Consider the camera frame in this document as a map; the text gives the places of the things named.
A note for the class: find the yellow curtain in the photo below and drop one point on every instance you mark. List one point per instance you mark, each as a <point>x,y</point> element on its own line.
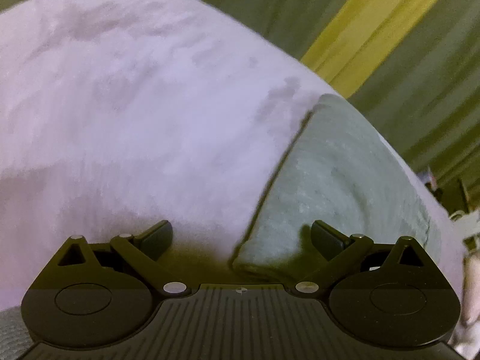
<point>359,38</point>

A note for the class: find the grey sweatpants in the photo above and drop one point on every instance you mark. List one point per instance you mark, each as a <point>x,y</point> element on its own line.
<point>342,172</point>

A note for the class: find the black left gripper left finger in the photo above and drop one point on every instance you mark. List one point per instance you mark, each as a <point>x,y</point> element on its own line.
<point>93,295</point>

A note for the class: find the green curtain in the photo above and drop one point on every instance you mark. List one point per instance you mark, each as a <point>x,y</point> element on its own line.
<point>423,98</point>

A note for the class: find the pink fleece bed blanket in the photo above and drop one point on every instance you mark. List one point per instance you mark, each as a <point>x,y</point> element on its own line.
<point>118,114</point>

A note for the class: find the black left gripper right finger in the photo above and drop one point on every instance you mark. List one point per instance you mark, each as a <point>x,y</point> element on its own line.
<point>391,296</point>

